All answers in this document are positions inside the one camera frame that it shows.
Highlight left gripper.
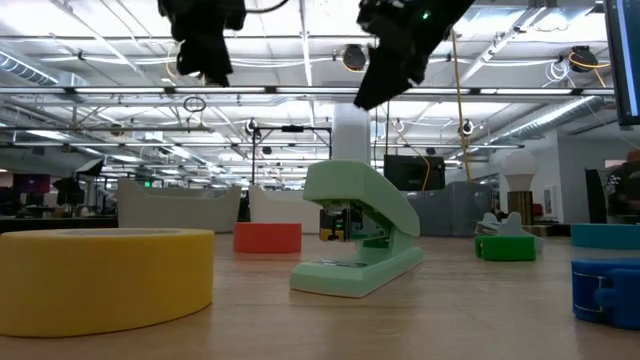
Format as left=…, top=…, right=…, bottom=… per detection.
left=157, top=0, right=247, bottom=87

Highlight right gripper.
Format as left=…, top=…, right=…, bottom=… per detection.
left=353, top=0, right=476, bottom=111

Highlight mint green stapler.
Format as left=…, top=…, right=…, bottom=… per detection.
left=288, top=158, right=425, bottom=300

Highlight light blue staple remover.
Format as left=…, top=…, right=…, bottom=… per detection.
left=474, top=211, right=546, bottom=254

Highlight orange tape roll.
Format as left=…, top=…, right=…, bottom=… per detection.
left=232, top=222, right=303, bottom=255

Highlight green tape roll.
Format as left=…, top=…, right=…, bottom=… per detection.
left=473, top=235, right=537, bottom=263

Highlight yellow tape roll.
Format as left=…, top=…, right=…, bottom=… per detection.
left=0, top=228, right=216, bottom=339

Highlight blue tape roll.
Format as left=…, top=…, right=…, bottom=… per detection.
left=570, top=223, right=640, bottom=251

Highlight small blue stapler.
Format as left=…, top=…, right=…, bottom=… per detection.
left=570, top=256, right=640, bottom=331

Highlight white building column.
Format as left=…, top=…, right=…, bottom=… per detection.
left=332, top=102, right=372, bottom=166

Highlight tall black box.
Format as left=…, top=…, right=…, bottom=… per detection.
left=383, top=154, right=446, bottom=192

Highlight smoky brown plastic bin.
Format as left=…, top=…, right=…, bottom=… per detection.
left=407, top=180, right=494, bottom=238

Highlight clear grey plastic bin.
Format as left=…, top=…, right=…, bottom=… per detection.
left=116, top=178, right=243, bottom=235

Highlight white plastic bin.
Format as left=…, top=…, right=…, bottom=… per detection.
left=248, top=184, right=321, bottom=235

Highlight black studio light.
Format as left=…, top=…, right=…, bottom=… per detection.
left=52, top=158, right=106, bottom=207

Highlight dark purple screen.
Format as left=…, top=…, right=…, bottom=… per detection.
left=12, top=173, right=52, bottom=196

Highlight computer monitor blue screen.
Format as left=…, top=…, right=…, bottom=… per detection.
left=603, top=0, right=640, bottom=127

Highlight black ceiling cable reel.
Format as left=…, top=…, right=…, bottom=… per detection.
left=568, top=44, right=600, bottom=75
left=342, top=43, right=369, bottom=72

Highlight long yellow cable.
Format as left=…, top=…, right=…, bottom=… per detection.
left=449, top=29, right=474, bottom=184

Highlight hanging black cables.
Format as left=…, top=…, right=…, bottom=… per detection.
left=372, top=107, right=392, bottom=169

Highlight black camera rig frame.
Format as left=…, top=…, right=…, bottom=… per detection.
left=251, top=124, right=334, bottom=187

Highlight black metal table frame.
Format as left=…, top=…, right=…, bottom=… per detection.
left=0, top=215, right=574, bottom=239

